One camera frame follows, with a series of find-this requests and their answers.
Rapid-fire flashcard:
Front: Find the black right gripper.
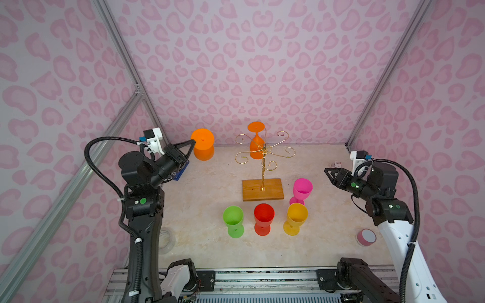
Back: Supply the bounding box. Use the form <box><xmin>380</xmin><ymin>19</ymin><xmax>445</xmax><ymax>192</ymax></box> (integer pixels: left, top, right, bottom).
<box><xmin>323</xmin><ymin>167</ymin><xmax>378</xmax><ymax>201</ymax></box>

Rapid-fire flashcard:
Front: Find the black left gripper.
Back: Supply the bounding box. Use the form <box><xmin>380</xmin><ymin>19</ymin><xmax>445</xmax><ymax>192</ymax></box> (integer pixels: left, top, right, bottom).
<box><xmin>150</xmin><ymin>140</ymin><xmax>195</xmax><ymax>191</ymax></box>

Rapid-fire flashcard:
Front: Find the orange wine glass front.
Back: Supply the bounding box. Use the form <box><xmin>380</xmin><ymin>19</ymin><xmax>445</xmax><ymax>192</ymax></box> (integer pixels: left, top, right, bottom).
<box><xmin>191</xmin><ymin>128</ymin><xmax>215</xmax><ymax>161</ymax></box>

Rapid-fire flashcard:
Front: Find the orange wine glass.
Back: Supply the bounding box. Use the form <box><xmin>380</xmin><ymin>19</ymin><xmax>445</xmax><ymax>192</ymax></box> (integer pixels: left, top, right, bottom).
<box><xmin>248</xmin><ymin>121</ymin><xmax>265</xmax><ymax>160</ymax></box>
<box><xmin>191</xmin><ymin>128</ymin><xmax>215</xmax><ymax>161</ymax></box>

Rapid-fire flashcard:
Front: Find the pink plastic wine glass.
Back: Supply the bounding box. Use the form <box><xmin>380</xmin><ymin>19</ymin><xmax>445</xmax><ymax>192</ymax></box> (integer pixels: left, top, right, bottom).
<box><xmin>289</xmin><ymin>178</ymin><xmax>313</xmax><ymax>205</ymax></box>

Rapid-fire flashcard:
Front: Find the yellow plastic wine glass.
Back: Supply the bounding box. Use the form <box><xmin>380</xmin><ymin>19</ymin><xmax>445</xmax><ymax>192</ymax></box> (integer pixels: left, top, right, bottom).
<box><xmin>283</xmin><ymin>203</ymin><xmax>308</xmax><ymax>236</ymax></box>

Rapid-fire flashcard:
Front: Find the gold wire glass rack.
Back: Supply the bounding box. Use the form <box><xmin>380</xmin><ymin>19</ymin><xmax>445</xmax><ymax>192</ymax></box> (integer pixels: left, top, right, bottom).
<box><xmin>235</xmin><ymin>128</ymin><xmax>296</xmax><ymax>180</ymax></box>

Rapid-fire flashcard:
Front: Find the wooden rack base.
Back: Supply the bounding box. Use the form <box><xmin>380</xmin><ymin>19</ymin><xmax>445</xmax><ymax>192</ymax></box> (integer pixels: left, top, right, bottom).
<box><xmin>242</xmin><ymin>178</ymin><xmax>284</xmax><ymax>201</ymax></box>

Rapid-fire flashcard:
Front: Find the green plastic wine glass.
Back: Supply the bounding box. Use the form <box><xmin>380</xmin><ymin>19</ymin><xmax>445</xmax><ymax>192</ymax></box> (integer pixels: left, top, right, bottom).
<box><xmin>223</xmin><ymin>206</ymin><xmax>245</xmax><ymax>239</ymax></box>

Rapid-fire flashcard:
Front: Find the red plastic wine glass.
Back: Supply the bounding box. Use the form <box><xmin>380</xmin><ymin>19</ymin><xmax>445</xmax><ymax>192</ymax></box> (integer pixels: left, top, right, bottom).
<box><xmin>253</xmin><ymin>203</ymin><xmax>275</xmax><ymax>236</ymax></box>

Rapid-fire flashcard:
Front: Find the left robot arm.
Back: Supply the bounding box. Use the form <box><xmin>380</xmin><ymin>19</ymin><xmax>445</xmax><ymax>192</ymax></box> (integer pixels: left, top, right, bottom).
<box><xmin>84</xmin><ymin>136</ymin><xmax>197</xmax><ymax>302</ymax></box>

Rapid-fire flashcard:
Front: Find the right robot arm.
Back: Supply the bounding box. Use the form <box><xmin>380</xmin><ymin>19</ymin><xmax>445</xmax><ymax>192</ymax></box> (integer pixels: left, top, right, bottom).
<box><xmin>325</xmin><ymin>159</ymin><xmax>446</xmax><ymax>302</ymax></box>

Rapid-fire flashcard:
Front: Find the pink tape roll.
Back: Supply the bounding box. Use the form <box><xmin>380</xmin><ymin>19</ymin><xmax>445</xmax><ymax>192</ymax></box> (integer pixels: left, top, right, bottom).
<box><xmin>356</xmin><ymin>229</ymin><xmax>377</xmax><ymax>247</ymax></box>

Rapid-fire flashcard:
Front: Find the clear tape roll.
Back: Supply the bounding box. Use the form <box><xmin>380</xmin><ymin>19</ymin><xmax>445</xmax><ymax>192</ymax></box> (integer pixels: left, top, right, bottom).
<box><xmin>159</xmin><ymin>227</ymin><xmax>176</xmax><ymax>255</ymax></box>

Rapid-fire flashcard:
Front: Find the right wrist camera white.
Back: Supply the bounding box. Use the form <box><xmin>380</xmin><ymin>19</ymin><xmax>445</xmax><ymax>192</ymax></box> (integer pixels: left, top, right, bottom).
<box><xmin>350</xmin><ymin>150</ymin><xmax>373</xmax><ymax>175</ymax></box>

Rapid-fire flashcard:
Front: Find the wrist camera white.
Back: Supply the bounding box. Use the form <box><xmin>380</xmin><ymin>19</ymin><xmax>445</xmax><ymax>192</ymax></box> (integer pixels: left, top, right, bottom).
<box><xmin>137</xmin><ymin>128</ymin><xmax>165</xmax><ymax>155</ymax></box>
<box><xmin>350</xmin><ymin>150</ymin><xmax>373</xmax><ymax>175</ymax></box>

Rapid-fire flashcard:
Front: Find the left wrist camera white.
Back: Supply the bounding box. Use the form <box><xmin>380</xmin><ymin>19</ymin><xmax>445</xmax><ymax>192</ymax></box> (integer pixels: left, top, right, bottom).
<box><xmin>137</xmin><ymin>128</ymin><xmax>165</xmax><ymax>155</ymax></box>

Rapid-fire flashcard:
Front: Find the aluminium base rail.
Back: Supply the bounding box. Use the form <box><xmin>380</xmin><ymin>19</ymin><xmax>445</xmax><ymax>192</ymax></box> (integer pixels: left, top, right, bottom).
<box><xmin>102</xmin><ymin>264</ymin><xmax>414</xmax><ymax>303</ymax></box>

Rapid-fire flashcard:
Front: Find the aluminium frame corner post left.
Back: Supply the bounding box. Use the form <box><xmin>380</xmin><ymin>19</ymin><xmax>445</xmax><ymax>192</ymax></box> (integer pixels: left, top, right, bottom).
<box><xmin>92</xmin><ymin>0</ymin><xmax>170</xmax><ymax>145</ymax></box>

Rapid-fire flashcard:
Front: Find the aluminium frame corner post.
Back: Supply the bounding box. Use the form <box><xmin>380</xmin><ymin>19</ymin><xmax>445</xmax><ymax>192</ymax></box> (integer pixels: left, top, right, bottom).
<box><xmin>92</xmin><ymin>0</ymin><xmax>170</xmax><ymax>145</ymax></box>
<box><xmin>346</xmin><ymin>0</ymin><xmax>434</xmax><ymax>151</ymax></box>

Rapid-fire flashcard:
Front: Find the aluminium frame corner post right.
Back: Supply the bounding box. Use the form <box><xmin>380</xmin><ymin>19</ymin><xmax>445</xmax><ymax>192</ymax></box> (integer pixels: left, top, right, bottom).
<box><xmin>346</xmin><ymin>0</ymin><xmax>434</xmax><ymax>151</ymax></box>

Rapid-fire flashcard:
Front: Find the aluminium diagonal frame bar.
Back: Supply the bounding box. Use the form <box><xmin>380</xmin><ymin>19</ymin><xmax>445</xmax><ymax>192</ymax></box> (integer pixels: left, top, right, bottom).
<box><xmin>1</xmin><ymin>91</ymin><xmax>144</xmax><ymax>302</ymax></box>

